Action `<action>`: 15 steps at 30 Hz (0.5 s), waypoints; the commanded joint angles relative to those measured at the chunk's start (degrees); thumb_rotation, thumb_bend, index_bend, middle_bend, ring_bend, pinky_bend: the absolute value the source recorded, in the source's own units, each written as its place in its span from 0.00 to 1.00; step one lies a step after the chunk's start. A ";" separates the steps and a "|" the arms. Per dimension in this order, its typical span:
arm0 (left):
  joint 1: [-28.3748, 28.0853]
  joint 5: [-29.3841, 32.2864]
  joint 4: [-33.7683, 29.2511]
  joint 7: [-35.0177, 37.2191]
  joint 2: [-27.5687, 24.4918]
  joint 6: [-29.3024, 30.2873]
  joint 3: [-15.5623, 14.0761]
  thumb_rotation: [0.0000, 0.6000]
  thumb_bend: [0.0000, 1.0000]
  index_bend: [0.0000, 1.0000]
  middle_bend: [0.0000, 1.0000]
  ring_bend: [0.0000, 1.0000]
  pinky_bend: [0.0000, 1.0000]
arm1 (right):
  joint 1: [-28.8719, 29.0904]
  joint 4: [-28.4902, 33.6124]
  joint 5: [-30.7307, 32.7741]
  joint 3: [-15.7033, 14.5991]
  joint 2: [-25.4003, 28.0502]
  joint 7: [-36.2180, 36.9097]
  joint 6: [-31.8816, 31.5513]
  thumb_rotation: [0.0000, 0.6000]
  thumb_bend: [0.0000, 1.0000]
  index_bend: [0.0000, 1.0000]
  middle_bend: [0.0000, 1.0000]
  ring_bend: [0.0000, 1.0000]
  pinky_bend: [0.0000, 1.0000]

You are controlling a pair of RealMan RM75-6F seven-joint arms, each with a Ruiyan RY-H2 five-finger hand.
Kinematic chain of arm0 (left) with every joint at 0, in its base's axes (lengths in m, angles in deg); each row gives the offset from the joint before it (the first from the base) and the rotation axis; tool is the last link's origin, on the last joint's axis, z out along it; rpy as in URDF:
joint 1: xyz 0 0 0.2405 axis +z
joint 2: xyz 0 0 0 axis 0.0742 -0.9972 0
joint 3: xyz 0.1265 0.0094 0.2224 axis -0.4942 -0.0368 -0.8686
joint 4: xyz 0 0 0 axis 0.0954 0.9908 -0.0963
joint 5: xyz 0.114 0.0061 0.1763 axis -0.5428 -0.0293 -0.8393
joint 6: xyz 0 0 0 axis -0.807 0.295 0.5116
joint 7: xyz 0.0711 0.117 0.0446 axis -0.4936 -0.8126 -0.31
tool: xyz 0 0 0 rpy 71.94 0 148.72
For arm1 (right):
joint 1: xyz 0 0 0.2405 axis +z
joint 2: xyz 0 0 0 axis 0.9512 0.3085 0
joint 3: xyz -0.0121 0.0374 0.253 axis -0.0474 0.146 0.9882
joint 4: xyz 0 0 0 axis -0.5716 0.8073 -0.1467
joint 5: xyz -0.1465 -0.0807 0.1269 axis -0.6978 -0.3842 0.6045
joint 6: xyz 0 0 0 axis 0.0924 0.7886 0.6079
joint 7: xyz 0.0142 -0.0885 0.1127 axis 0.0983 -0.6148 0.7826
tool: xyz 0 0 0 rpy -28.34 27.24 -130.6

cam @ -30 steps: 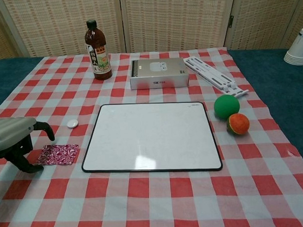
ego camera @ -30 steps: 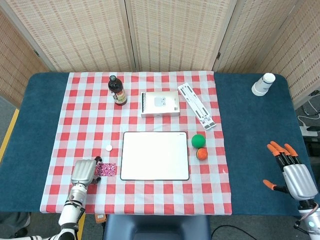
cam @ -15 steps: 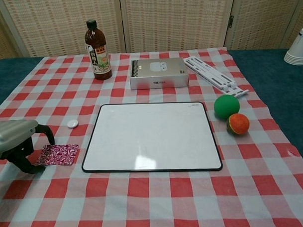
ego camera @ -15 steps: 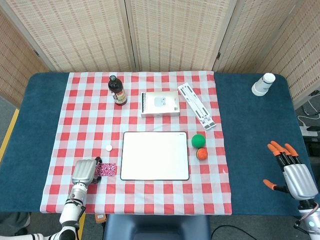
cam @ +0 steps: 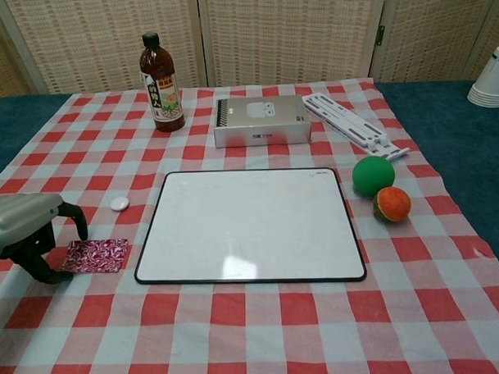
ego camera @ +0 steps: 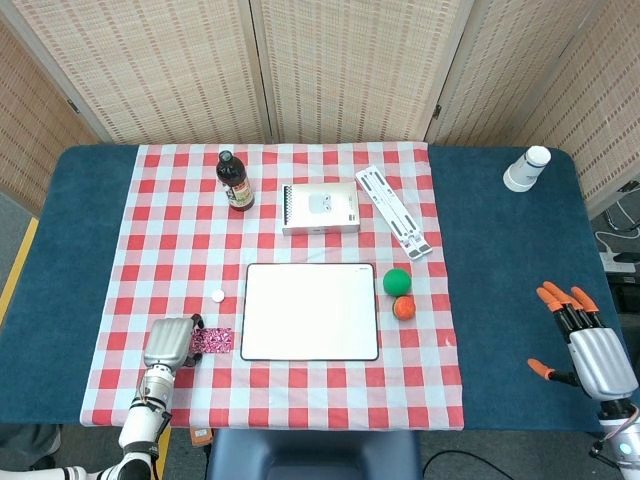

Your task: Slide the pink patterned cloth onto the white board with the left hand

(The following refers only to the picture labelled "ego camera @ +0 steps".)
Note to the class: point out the right silver robot hand orange fingertips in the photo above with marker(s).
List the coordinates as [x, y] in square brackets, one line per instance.
[597, 357]

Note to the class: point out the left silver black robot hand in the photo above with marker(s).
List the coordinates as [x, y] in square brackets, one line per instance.
[167, 342]

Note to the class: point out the small white round object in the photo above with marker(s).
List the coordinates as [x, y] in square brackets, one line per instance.
[217, 295]

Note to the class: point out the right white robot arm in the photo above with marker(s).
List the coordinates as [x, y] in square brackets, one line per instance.
[622, 435]

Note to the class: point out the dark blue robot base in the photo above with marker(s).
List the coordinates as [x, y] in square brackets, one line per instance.
[315, 455]

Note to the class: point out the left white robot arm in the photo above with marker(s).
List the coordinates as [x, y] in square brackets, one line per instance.
[145, 415]

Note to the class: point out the white board black frame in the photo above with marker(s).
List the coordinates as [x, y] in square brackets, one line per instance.
[310, 312]

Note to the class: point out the white power strip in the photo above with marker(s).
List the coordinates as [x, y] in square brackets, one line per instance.
[616, 262]

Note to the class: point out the small orange box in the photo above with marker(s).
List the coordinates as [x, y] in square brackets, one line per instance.
[201, 436]

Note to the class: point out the teal blue table cover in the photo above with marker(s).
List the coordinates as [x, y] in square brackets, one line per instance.
[505, 280]

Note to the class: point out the red white checkered tablecloth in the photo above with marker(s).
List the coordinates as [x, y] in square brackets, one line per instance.
[300, 395]

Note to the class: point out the dark brown drink bottle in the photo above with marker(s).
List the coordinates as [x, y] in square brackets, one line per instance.
[239, 187]

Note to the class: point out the orange and green ball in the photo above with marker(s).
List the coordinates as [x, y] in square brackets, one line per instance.
[405, 308]

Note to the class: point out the white paper cup stack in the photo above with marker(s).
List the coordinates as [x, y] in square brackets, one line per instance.
[525, 170]

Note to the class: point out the silver earbuds box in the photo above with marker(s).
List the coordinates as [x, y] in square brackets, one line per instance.
[320, 207]

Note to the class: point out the white folding laptop stand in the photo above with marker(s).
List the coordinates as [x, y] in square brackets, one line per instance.
[395, 215]

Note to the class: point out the metal screen hinge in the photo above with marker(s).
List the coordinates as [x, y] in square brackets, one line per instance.
[437, 112]
[74, 106]

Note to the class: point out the woven folding screen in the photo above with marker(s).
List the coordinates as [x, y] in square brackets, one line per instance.
[345, 65]

